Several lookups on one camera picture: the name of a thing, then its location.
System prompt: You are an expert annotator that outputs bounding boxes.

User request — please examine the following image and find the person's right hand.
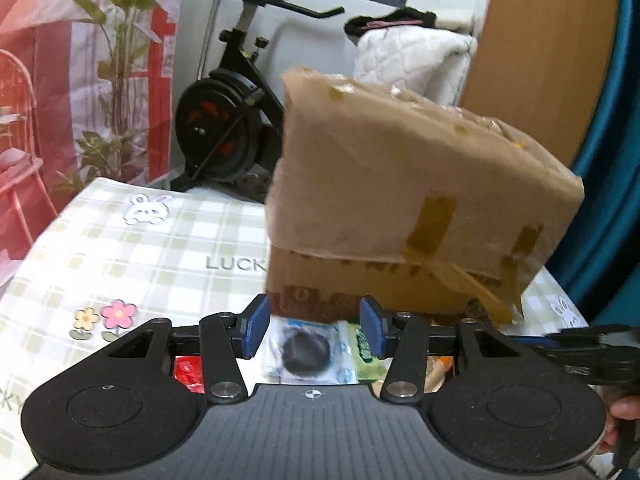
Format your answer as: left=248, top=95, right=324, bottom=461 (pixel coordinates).
left=599, top=394, right=640, bottom=456

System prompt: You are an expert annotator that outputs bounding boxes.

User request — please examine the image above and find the white quilted blanket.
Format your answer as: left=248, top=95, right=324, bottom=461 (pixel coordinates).
left=352, top=27, right=478, bottom=108

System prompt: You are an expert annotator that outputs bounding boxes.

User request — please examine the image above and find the orange snack packet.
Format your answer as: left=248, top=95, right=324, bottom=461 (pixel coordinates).
left=424, top=355, right=458, bottom=393

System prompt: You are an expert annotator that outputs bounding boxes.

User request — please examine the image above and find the printed red backdrop cloth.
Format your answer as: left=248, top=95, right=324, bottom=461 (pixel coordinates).
left=0, top=0, right=188, bottom=281

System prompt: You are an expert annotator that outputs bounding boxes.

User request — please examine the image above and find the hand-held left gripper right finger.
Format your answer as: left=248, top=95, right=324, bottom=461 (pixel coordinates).
left=359, top=296, right=538, bottom=406

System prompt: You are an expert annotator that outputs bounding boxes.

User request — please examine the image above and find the black exercise bike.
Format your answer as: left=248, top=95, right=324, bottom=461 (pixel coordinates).
left=172, top=0, right=346, bottom=206

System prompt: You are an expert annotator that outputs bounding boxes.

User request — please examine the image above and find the black garment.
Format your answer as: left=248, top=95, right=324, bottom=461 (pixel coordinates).
left=344, top=5, right=438, bottom=36

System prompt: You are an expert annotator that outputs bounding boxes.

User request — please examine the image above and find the green snack packet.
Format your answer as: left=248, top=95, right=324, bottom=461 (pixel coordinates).
left=347, top=322, right=396, bottom=386

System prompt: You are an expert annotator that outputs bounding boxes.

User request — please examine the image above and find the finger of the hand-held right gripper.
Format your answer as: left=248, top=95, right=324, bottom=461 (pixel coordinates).
left=512, top=325, right=633, bottom=361

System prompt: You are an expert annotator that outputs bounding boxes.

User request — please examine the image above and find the teal curtain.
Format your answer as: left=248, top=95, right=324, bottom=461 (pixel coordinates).
left=570, top=0, right=640, bottom=321

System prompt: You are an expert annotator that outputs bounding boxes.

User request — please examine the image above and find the red snack packet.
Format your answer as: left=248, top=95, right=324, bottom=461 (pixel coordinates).
left=174, top=355, right=206, bottom=393

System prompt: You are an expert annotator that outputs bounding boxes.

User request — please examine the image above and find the clear packet with black cookie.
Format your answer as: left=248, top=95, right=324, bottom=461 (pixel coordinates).
left=265, top=317, right=358, bottom=386

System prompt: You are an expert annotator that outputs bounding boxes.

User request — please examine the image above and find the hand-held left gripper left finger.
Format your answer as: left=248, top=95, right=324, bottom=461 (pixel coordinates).
left=102, top=294, right=273, bottom=406

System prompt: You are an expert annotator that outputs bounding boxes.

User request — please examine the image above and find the cardboard box with plastic liner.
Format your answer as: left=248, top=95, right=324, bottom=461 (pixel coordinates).
left=265, top=65, right=586, bottom=326

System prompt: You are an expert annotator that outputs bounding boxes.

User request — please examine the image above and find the checked tablecloth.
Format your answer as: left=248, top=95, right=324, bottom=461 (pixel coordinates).
left=0, top=177, right=591, bottom=480

